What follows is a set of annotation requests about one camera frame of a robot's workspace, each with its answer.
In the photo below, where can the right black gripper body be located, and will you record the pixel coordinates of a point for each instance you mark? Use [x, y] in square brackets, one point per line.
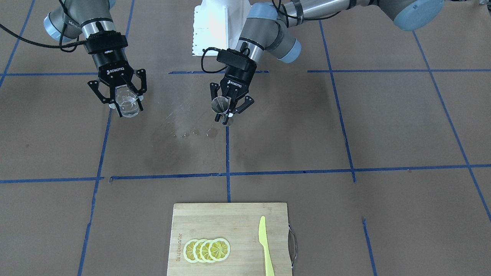
[110, 61]

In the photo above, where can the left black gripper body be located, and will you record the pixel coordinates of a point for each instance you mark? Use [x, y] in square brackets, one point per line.
[239, 77]

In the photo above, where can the steel double jigger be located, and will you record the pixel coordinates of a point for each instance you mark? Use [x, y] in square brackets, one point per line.
[222, 103]

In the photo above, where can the small clear glass cup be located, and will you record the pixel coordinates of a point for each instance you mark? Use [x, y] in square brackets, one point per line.
[127, 102]

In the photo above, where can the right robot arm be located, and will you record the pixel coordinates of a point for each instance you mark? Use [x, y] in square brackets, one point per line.
[81, 17]

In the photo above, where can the bamboo cutting board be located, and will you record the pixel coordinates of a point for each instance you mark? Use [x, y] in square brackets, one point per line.
[238, 223]

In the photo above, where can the yellow plastic knife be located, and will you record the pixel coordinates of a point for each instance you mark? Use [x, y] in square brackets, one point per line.
[263, 240]

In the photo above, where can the rear lemon slice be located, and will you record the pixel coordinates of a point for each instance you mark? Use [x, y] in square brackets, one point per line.
[189, 251]

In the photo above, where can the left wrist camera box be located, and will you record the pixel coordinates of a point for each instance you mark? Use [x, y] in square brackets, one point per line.
[233, 58]

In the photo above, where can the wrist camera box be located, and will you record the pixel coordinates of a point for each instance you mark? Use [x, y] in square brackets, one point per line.
[104, 41]
[233, 58]

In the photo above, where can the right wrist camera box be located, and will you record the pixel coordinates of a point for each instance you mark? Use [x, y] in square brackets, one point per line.
[104, 41]

